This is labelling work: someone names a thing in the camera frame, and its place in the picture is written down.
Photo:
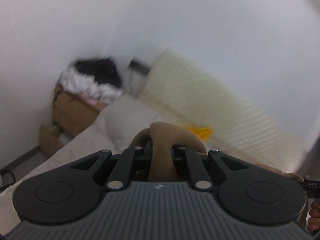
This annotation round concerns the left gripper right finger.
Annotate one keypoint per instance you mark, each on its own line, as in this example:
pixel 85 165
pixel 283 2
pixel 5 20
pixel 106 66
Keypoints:
pixel 204 171

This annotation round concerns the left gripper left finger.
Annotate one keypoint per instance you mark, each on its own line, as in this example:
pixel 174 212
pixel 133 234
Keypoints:
pixel 116 171

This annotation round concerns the brown hooded sweatshirt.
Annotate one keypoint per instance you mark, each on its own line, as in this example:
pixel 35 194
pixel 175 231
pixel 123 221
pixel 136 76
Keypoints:
pixel 164 136

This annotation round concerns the white clothes pile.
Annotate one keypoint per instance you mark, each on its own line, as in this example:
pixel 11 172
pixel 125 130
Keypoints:
pixel 74 82

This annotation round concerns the person right hand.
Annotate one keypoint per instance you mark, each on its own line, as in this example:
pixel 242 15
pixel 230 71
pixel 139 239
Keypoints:
pixel 314 220

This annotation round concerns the yellow cloth piece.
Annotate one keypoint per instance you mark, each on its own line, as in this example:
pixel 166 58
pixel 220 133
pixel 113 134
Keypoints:
pixel 204 133

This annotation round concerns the white bed sheet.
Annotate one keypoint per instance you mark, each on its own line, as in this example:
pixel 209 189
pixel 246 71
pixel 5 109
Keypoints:
pixel 114 128

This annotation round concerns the cream quilted headboard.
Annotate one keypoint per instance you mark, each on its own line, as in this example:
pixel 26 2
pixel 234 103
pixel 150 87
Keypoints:
pixel 191 96

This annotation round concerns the brown cardboard box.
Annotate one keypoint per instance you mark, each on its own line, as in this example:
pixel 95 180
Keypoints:
pixel 72 114

